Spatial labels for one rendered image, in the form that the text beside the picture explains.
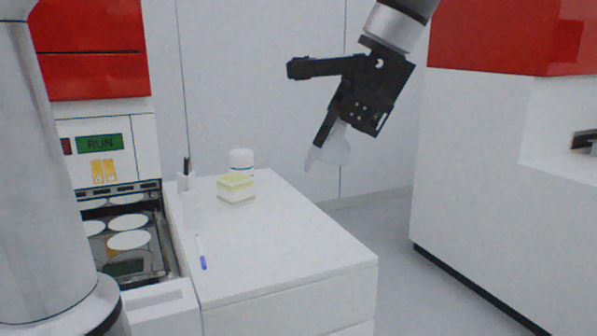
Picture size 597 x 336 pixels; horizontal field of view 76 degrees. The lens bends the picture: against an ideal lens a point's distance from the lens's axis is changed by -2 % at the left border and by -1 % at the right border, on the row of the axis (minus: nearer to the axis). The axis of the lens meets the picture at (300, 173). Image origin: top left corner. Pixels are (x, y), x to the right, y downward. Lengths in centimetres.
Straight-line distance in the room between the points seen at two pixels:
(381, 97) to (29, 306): 45
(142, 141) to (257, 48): 172
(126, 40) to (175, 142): 168
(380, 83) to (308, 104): 241
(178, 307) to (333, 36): 258
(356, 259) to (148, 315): 38
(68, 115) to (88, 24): 24
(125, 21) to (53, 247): 81
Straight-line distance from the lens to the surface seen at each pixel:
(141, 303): 71
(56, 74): 112
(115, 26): 111
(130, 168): 121
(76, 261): 40
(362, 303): 82
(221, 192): 101
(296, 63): 56
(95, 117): 118
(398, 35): 54
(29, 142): 36
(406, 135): 354
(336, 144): 56
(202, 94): 271
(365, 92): 54
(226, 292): 69
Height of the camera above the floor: 136
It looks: 19 degrees down
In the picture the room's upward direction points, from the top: straight up
